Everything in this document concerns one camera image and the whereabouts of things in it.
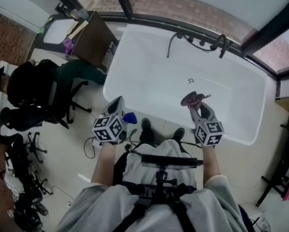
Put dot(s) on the person's left forearm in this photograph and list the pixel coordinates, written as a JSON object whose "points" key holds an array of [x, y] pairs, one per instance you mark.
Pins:
{"points": [[103, 163]]}

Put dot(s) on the black hand shower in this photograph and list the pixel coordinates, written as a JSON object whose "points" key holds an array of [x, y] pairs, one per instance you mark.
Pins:
{"points": [[224, 51]]}

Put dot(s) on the person's right black shoe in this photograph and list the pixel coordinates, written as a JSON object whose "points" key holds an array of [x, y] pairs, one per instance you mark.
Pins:
{"points": [[179, 133]]}

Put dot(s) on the black office chair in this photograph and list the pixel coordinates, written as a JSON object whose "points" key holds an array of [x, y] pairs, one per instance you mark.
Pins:
{"points": [[25, 120]]}

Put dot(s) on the purple cloth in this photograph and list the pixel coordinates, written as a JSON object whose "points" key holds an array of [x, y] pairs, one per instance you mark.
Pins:
{"points": [[68, 46]]}

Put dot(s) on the person's white garment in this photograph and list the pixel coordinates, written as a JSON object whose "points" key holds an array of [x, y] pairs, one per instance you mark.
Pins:
{"points": [[158, 149]]}

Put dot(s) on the small white box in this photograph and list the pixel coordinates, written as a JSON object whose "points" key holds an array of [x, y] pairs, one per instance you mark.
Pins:
{"points": [[97, 145]]}

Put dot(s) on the white bathtub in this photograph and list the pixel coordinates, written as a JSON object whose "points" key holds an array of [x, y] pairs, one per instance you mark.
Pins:
{"points": [[158, 81]]}

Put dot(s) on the blue plastic object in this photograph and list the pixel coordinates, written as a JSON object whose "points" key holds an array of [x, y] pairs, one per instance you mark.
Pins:
{"points": [[130, 118]]}

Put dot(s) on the black sink faucet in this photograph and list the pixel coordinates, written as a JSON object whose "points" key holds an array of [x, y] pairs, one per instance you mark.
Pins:
{"points": [[62, 8]]}

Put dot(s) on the wooden table with black frame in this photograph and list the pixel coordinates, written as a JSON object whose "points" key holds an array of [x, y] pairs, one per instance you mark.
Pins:
{"points": [[287, 103]]}

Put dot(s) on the black faucet spout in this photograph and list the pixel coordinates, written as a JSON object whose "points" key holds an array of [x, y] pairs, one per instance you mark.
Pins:
{"points": [[215, 45]]}

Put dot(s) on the white sink basin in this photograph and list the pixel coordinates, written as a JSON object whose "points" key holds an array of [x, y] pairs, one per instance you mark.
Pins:
{"points": [[57, 31]]}

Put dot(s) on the small green bottle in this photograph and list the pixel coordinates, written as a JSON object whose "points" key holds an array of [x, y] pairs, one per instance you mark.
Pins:
{"points": [[41, 29]]}

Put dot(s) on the black chest camera mount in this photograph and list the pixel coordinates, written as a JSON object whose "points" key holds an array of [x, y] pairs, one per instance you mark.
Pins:
{"points": [[168, 161]]}

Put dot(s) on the person's right forearm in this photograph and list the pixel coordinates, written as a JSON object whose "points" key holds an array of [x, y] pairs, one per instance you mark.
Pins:
{"points": [[210, 163]]}

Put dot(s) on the pile of black chair parts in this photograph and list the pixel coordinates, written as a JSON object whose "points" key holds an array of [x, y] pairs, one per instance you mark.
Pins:
{"points": [[20, 178]]}

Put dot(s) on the clear plastic cup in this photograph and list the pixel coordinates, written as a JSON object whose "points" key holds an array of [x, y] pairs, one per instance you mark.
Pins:
{"points": [[74, 13], [83, 13]]}

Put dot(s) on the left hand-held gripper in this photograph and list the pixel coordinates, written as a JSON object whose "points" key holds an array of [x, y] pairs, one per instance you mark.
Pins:
{"points": [[108, 129]]}

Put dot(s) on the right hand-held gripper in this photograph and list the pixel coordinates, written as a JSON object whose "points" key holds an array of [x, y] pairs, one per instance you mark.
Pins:
{"points": [[208, 133]]}

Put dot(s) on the black star chair base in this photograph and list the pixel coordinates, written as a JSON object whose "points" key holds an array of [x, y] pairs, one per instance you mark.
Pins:
{"points": [[36, 146], [41, 182]]}

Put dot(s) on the person's grey shirt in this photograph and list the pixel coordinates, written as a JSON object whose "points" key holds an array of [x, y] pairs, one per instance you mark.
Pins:
{"points": [[105, 209]]}

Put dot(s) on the person's left black shoe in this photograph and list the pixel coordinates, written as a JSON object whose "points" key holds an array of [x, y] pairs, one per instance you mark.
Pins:
{"points": [[146, 124]]}

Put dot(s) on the person's black shoe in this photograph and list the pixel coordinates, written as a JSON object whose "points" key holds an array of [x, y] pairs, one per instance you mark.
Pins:
{"points": [[179, 133], [146, 124]]}

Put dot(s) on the light wooden board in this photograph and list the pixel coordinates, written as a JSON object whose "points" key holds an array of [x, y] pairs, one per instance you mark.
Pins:
{"points": [[77, 30]]}

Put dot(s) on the dark wooden cabinet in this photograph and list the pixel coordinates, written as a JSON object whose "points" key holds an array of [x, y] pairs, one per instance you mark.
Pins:
{"points": [[93, 42]]}

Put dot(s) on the black faucet knob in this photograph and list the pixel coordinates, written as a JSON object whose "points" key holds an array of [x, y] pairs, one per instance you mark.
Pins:
{"points": [[191, 41], [202, 42]]}

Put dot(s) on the reddish brown cloth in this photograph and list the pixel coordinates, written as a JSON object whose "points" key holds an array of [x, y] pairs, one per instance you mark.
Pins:
{"points": [[190, 100]]}

